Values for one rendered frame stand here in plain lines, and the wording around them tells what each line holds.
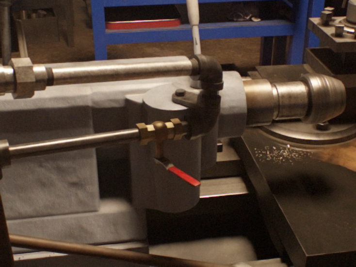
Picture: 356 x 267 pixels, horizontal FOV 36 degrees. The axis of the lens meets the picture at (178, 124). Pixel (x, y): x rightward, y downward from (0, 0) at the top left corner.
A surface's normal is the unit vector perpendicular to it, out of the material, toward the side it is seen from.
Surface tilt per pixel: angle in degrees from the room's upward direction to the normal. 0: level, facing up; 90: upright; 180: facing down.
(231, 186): 0
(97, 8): 90
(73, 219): 62
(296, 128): 0
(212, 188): 0
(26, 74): 56
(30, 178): 70
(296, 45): 90
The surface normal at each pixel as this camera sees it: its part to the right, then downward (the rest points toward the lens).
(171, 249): -0.20, -0.87
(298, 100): 0.14, 0.04
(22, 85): 0.44, 0.57
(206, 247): -0.17, -0.74
